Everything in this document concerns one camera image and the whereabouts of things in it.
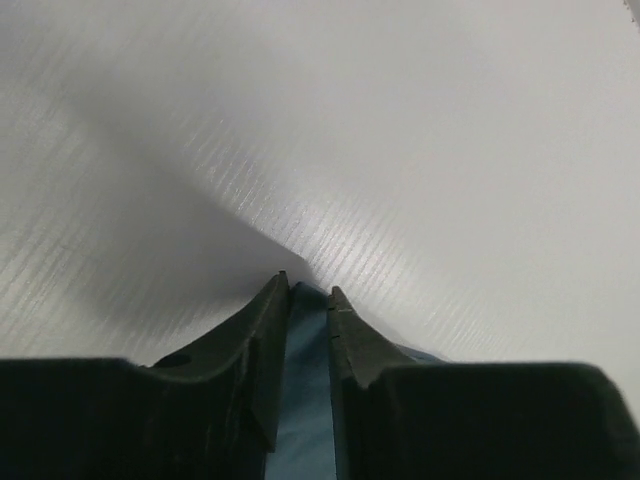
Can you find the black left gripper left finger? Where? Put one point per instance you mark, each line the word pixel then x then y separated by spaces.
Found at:
pixel 208 410

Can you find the grey-blue t shirt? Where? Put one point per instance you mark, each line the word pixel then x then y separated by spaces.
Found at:
pixel 305 437

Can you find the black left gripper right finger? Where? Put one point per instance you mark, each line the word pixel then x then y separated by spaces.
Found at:
pixel 395 417

